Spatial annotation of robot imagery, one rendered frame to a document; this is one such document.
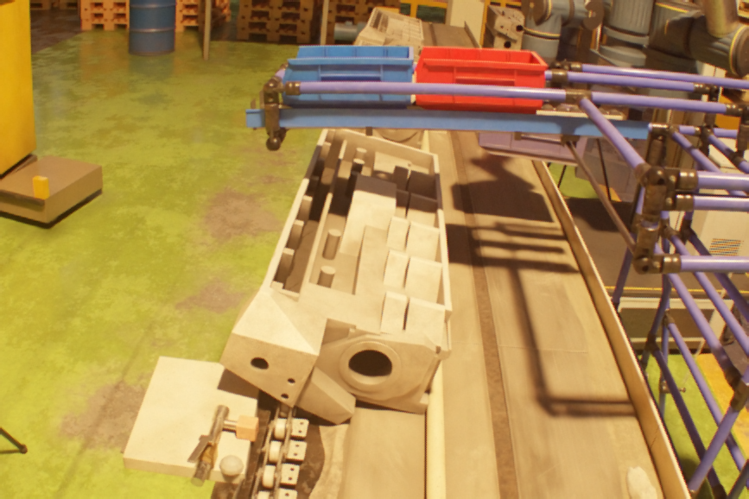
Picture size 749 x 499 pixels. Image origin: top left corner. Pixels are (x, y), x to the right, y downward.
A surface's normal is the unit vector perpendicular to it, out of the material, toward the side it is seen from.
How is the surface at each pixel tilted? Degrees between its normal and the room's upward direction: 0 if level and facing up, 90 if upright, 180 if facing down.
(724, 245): 90
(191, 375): 0
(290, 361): 90
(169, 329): 0
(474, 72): 92
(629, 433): 2
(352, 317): 10
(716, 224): 90
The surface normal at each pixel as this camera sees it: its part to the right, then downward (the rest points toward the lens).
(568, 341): 0.09, -0.89
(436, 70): -0.07, 0.48
